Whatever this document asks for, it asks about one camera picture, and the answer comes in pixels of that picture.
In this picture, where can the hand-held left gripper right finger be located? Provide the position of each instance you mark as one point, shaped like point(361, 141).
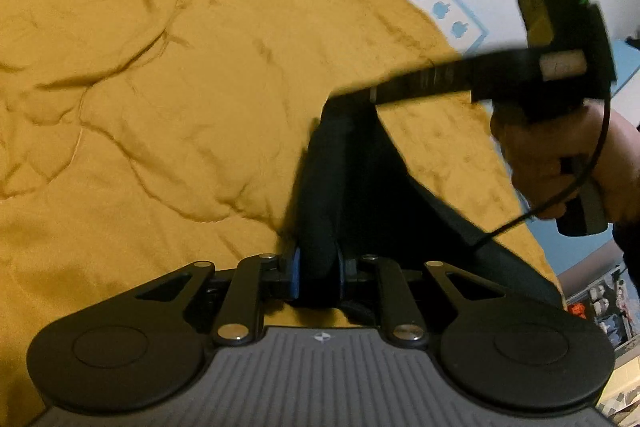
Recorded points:
point(340, 276)

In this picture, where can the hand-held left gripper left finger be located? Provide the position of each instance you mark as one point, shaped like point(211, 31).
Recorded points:
point(295, 275)

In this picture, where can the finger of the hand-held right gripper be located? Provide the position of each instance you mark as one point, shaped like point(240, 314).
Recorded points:
point(425, 79)

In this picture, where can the dark pants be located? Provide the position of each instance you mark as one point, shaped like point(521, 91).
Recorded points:
point(360, 187)

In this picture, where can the person's right forearm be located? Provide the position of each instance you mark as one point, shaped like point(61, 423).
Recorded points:
point(631, 167)

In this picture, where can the person's right hand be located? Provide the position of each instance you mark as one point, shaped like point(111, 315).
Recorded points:
point(530, 157)

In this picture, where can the mustard yellow blanket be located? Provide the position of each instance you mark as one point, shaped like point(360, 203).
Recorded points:
point(175, 97)

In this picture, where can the cluttered storage shelf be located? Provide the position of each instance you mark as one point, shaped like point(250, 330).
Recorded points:
point(605, 307)

